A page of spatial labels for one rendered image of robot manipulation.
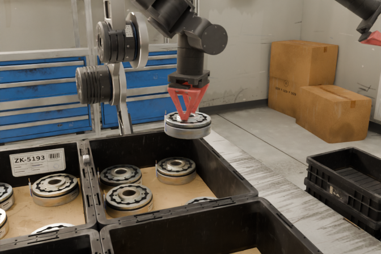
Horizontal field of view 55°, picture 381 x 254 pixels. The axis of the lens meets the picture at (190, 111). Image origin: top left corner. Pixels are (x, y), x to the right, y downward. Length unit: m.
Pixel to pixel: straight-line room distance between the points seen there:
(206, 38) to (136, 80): 2.20
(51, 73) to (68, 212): 1.93
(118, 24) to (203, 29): 0.64
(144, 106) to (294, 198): 1.94
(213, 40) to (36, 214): 0.53
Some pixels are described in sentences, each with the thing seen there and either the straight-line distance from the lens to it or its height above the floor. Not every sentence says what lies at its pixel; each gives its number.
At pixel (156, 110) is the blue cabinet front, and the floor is 0.41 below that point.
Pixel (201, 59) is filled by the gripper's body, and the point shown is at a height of 1.16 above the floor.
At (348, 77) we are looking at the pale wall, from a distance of 4.22.
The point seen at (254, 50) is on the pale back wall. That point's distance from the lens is 4.34.
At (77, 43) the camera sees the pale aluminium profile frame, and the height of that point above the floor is 0.89.
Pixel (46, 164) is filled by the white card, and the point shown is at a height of 0.88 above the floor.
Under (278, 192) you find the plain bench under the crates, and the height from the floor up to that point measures 0.70.
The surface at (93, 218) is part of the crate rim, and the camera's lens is 0.65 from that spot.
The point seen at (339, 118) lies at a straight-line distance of 3.56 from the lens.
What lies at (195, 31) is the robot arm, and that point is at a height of 1.22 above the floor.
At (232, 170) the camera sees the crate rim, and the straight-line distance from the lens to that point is 0.79.
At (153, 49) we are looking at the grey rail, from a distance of 2.84.
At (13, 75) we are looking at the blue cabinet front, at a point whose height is 0.78.
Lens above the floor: 1.28
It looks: 17 degrees down
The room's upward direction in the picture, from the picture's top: straight up
